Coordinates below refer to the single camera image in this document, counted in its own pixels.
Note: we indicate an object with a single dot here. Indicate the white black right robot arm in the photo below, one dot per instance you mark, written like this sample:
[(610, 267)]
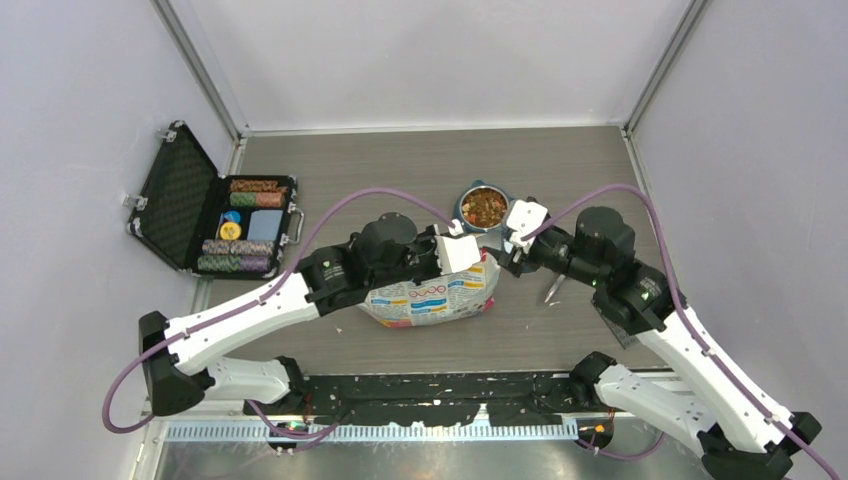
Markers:
[(736, 429)]

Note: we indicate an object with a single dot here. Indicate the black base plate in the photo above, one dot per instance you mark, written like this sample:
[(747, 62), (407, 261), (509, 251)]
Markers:
[(437, 400)]

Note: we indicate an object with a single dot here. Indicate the light blue card deck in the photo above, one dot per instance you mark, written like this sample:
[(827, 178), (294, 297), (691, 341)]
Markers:
[(264, 225)]

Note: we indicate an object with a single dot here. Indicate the green poker chip stack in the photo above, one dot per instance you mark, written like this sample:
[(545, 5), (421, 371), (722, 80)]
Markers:
[(257, 199)]

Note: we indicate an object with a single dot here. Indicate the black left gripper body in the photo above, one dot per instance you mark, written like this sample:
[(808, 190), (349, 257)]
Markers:
[(419, 262)]

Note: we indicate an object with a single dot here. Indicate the yellow poker chip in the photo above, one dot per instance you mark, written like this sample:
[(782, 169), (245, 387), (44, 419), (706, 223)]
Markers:
[(229, 231)]

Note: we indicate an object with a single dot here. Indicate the green striped chip stack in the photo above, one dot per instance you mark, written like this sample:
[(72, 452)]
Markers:
[(233, 263)]

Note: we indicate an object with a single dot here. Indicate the white yellow pet food bag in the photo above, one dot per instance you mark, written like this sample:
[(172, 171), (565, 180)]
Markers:
[(448, 298)]

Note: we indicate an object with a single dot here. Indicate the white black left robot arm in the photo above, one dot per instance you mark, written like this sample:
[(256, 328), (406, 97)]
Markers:
[(187, 358)]

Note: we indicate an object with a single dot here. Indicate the metal food scoop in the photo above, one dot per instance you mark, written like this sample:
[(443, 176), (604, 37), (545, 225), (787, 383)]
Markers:
[(554, 288)]

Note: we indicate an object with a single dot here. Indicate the brown poker chip stack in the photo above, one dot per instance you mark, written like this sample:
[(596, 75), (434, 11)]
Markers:
[(253, 186)]

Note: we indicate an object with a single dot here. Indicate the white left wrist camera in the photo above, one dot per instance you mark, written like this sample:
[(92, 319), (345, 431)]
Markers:
[(457, 250)]

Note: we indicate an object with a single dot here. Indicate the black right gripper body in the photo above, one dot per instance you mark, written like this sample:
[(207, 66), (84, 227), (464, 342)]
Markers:
[(554, 250)]

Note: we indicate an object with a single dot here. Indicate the striped poker chip stack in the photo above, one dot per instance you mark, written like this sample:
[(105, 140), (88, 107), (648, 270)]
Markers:
[(238, 247)]

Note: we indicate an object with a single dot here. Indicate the teal double pet bowl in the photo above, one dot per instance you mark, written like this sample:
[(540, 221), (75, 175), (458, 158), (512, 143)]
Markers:
[(481, 209)]

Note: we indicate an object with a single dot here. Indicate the black foam-lined case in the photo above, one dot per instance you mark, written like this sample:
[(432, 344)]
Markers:
[(182, 200)]

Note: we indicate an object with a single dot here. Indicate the blue poker chip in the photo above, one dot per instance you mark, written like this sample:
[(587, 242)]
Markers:
[(231, 216)]

